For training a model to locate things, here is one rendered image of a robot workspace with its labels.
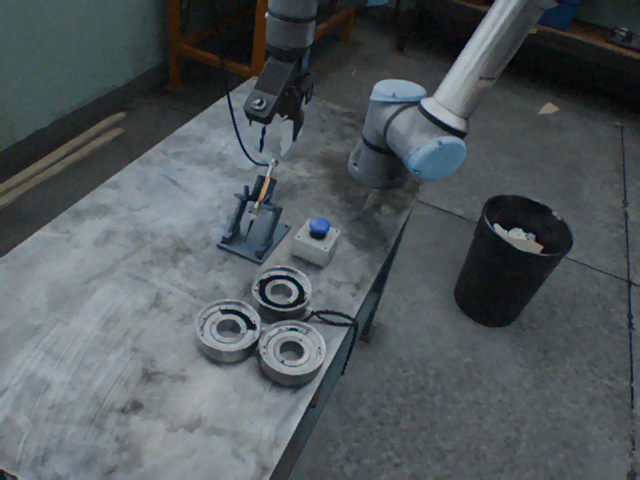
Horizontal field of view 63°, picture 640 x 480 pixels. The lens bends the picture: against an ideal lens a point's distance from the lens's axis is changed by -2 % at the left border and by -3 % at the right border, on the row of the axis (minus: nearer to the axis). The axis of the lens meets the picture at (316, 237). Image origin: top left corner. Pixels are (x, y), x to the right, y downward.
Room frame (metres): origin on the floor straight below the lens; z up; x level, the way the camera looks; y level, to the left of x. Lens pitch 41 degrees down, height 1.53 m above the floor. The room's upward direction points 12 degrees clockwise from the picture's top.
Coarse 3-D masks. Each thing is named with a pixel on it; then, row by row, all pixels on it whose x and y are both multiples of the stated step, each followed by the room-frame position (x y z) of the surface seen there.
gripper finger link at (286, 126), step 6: (288, 120) 0.80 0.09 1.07; (282, 126) 0.80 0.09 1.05; (288, 126) 0.80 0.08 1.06; (282, 132) 0.80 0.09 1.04; (288, 132) 0.80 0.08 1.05; (300, 132) 0.85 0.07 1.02; (282, 138) 0.80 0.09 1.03; (288, 138) 0.80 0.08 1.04; (282, 144) 0.80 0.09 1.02; (288, 144) 0.80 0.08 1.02; (294, 144) 0.80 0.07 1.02; (282, 150) 0.80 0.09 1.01; (288, 150) 0.80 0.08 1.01; (282, 156) 0.80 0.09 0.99; (288, 156) 0.81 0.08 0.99
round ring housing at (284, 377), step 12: (276, 324) 0.55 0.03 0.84; (288, 324) 0.56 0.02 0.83; (300, 324) 0.57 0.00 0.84; (264, 336) 0.53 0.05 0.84; (288, 336) 0.54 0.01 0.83; (312, 336) 0.55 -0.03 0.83; (264, 348) 0.51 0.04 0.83; (276, 348) 0.52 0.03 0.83; (288, 348) 0.54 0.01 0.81; (300, 348) 0.53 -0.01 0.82; (324, 348) 0.53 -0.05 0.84; (264, 360) 0.48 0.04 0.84; (300, 360) 0.50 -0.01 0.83; (276, 372) 0.47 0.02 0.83; (288, 372) 0.47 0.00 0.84; (300, 372) 0.48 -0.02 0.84; (312, 372) 0.48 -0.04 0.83; (288, 384) 0.47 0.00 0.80
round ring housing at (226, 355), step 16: (208, 304) 0.57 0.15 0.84; (224, 304) 0.58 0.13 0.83; (240, 304) 0.58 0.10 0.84; (224, 320) 0.55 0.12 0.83; (240, 320) 0.56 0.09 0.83; (256, 320) 0.56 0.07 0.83; (240, 336) 0.52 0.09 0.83; (256, 336) 0.52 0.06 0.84; (208, 352) 0.49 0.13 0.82; (224, 352) 0.48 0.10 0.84; (240, 352) 0.49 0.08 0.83
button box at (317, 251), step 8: (304, 224) 0.81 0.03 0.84; (304, 232) 0.78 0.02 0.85; (312, 232) 0.78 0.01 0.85; (328, 232) 0.80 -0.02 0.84; (336, 232) 0.80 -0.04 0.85; (296, 240) 0.76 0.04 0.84; (304, 240) 0.76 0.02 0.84; (312, 240) 0.77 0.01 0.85; (320, 240) 0.77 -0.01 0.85; (328, 240) 0.78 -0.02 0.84; (336, 240) 0.79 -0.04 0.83; (296, 248) 0.76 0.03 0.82; (304, 248) 0.76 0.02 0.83; (312, 248) 0.75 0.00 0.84; (320, 248) 0.75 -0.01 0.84; (328, 248) 0.75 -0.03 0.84; (336, 248) 0.81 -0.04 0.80; (304, 256) 0.76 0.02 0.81; (312, 256) 0.75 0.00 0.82; (320, 256) 0.75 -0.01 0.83; (328, 256) 0.76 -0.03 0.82; (320, 264) 0.75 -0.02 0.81
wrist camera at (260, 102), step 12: (276, 60) 0.80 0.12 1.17; (288, 60) 0.81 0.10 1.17; (264, 72) 0.78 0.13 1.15; (276, 72) 0.79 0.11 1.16; (288, 72) 0.79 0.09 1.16; (264, 84) 0.77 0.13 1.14; (276, 84) 0.77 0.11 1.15; (288, 84) 0.78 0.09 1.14; (252, 96) 0.75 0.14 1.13; (264, 96) 0.75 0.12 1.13; (276, 96) 0.75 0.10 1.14; (252, 108) 0.73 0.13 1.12; (264, 108) 0.73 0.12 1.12; (276, 108) 0.74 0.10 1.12; (264, 120) 0.72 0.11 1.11
